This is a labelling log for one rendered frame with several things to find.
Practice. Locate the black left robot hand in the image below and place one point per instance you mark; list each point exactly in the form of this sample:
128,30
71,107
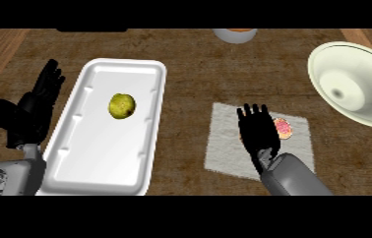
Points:
34,110

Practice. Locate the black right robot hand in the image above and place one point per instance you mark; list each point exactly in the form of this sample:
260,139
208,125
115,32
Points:
257,130

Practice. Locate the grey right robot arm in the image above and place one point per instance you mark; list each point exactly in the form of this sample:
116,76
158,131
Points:
292,176

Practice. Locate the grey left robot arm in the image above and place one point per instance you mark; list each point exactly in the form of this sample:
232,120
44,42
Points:
21,173

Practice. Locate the white placemat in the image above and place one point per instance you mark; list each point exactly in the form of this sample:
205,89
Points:
227,143

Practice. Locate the cream bowl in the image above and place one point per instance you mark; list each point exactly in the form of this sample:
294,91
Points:
345,81

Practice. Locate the pink-topped pastry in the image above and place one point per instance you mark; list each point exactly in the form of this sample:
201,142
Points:
283,129

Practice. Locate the white rectangular tray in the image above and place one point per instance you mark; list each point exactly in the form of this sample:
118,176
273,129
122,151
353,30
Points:
103,127

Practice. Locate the yellow-green fruit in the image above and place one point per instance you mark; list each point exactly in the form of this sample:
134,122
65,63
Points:
121,106

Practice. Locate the white cup with orange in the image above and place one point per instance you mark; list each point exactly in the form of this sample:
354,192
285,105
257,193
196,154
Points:
235,35

